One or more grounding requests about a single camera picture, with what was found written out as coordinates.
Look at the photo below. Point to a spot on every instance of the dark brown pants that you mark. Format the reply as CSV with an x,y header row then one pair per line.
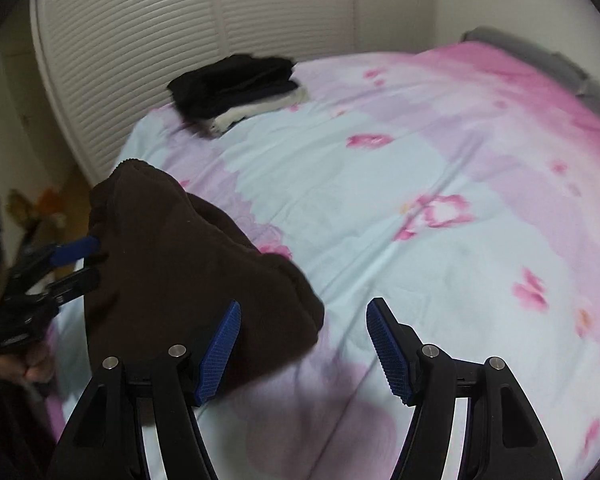
x,y
155,260

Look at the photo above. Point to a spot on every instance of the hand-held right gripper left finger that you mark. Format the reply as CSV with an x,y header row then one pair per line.
x,y
219,355

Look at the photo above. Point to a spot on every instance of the grey padded headboard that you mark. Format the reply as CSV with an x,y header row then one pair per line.
x,y
555,60

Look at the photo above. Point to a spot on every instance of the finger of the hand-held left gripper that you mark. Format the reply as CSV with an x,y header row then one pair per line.
x,y
72,285
75,251

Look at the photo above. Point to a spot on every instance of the person's left hand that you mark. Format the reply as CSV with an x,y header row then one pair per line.
x,y
35,362

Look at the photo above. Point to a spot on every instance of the orange and brown item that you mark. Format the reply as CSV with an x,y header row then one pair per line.
x,y
42,212

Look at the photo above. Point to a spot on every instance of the black folded clothes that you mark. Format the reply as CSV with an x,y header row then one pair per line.
x,y
230,82

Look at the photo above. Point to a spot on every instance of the white folded cloth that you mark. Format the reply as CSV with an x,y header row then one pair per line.
x,y
260,105

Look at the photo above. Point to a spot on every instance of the bed with pink floral duvet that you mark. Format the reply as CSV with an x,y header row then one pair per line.
x,y
380,185

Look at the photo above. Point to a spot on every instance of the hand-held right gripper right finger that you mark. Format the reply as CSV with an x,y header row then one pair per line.
x,y
387,350

